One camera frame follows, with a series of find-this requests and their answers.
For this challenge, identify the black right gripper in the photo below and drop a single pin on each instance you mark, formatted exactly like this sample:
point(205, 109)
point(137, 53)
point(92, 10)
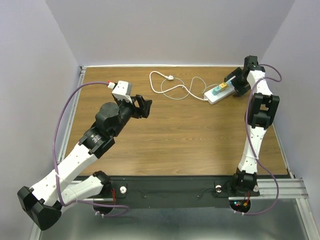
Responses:
point(240, 89)

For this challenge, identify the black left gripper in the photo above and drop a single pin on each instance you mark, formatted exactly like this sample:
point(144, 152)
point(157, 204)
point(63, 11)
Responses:
point(145, 105)

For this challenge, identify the white power strip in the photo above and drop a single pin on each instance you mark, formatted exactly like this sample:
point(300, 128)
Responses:
point(213, 99)

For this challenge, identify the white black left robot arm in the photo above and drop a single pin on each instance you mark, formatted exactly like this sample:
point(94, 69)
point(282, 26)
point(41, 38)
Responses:
point(45, 201)

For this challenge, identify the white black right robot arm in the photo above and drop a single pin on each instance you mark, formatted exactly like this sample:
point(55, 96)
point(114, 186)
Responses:
point(259, 116)

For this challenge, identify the yellow usb charger plug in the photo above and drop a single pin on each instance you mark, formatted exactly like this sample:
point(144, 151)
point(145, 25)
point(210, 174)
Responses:
point(223, 85)

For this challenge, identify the teal charger plug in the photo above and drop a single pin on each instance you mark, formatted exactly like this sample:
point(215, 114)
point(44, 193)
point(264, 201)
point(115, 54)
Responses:
point(216, 90)

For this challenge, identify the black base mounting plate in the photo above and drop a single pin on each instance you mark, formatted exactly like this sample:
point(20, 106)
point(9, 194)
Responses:
point(159, 192)

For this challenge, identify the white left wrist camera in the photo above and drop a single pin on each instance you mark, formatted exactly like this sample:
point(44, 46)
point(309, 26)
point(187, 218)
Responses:
point(122, 91)

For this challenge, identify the aluminium frame rail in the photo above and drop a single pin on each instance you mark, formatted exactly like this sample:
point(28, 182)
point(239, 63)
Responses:
point(273, 188)

